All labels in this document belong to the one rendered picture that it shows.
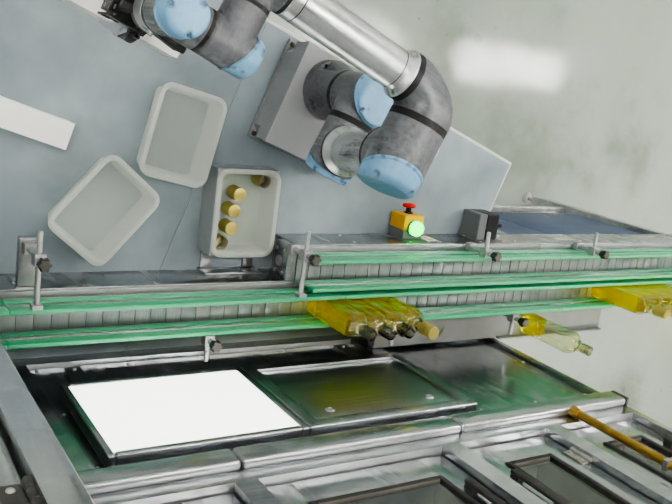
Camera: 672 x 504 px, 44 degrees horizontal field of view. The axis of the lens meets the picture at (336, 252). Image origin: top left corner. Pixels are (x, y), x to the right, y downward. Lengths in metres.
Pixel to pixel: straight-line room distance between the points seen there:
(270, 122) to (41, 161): 0.54
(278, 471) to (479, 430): 0.54
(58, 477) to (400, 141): 0.92
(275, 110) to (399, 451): 0.87
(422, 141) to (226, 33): 0.41
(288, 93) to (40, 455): 1.37
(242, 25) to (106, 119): 0.71
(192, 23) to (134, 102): 0.73
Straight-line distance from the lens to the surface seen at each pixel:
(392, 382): 2.11
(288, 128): 2.09
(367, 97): 1.93
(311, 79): 2.08
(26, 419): 0.95
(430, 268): 2.42
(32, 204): 2.01
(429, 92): 1.54
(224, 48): 1.38
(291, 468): 1.69
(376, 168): 1.53
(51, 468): 0.86
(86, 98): 2.00
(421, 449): 1.85
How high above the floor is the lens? 2.67
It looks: 54 degrees down
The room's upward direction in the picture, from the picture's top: 117 degrees clockwise
